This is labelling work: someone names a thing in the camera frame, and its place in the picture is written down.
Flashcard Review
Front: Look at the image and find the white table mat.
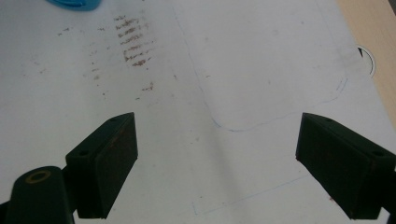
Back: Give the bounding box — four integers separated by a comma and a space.
0, 0, 396, 224

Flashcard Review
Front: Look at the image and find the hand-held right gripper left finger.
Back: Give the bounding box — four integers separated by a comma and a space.
64, 111, 139, 219

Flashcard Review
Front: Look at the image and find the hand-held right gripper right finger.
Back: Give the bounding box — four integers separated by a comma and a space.
294, 111, 396, 220

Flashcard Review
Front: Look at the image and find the round table cable grommet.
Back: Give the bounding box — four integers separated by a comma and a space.
356, 45, 377, 78

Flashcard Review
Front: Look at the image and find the blue plastic bottle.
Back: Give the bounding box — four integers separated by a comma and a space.
46, 0, 103, 12

